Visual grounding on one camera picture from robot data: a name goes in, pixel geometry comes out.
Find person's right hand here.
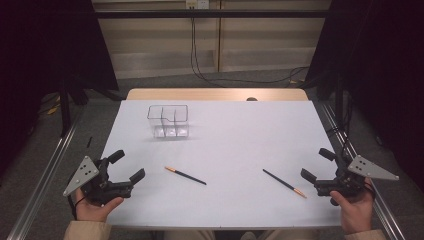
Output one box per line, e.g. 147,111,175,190
329,177,375,235

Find person's left hand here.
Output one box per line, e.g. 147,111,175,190
73,187,125,223

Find aluminium floor rail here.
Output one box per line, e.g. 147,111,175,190
5,108,86,240
318,100,407,240

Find wooden table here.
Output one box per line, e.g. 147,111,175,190
125,87,310,102

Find white wall socket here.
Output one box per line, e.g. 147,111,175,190
185,0,211,10

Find black cables beside rail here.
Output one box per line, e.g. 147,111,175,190
326,94,356,164

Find black metal stand post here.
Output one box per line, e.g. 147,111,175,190
58,78,73,138

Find left hand-held gripper cable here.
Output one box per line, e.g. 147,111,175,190
66,194,88,222

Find clear plastic organizer box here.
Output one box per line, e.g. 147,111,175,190
146,104,191,139

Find black wall cable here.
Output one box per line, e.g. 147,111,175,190
189,7,311,89

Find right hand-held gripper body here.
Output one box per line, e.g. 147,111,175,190
314,154,400,206

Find black pencil with orange end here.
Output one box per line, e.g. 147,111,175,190
164,165,208,186
262,168,308,200

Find black curtain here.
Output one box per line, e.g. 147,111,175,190
304,0,424,193
0,0,120,178

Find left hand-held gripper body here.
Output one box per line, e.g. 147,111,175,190
63,155,135,205

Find black horizontal frame bar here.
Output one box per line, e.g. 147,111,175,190
94,9,332,20

